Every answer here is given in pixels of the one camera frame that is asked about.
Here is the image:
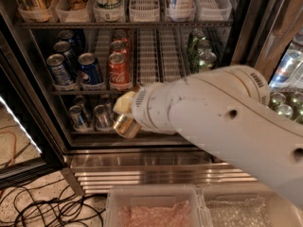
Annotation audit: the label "clear bin pink wrap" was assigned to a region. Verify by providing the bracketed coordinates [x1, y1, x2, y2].
[104, 184, 213, 227]

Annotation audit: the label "clear bin bubble wrap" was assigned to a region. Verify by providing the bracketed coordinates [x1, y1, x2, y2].
[203, 183, 303, 227]

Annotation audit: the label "black floor cables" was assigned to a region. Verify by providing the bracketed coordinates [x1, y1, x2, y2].
[0, 177, 105, 227]

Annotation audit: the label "orange floor cable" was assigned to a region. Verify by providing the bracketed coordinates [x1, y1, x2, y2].
[0, 130, 18, 168]

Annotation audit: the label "blue pepsi can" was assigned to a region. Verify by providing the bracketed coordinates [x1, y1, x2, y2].
[78, 53, 103, 85]

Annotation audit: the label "green can front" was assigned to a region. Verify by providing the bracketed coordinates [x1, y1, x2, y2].
[198, 51, 217, 72]

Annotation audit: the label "silver can bottom left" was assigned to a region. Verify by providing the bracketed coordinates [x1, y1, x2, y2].
[68, 105, 88, 130]

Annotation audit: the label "fridge right glass door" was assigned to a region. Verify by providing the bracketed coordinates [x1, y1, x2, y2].
[231, 0, 303, 79]

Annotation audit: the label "white empty tray middle shelf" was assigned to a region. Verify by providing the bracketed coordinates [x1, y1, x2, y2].
[137, 28, 159, 85]

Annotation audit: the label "white empty tray top shelf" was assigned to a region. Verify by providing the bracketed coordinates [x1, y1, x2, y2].
[129, 0, 160, 22]

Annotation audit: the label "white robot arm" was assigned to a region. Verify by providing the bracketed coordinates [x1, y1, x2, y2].
[114, 65, 303, 208]

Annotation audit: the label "silver blue can front left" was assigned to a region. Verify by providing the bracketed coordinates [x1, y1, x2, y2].
[46, 54, 75, 86]

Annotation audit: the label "red coca cola can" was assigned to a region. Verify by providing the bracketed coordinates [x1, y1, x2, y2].
[108, 52, 130, 85]

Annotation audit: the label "white empty tray shelf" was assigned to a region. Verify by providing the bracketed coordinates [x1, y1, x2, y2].
[129, 0, 160, 22]
[137, 28, 159, 85]

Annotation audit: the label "orange gold can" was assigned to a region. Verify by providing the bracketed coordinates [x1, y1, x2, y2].
[114, 114, 141, 138]

